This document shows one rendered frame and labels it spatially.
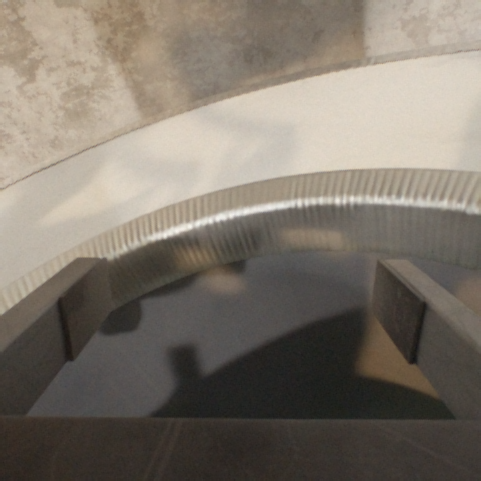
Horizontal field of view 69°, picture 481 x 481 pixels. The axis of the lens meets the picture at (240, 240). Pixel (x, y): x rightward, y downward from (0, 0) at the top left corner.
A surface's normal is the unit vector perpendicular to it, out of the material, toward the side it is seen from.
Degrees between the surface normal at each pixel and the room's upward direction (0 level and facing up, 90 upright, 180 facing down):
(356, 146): 90
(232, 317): 15
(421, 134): 90
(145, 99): 0
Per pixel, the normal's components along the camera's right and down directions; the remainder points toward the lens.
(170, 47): -0.12, 0.65
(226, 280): 0.10, 0.60
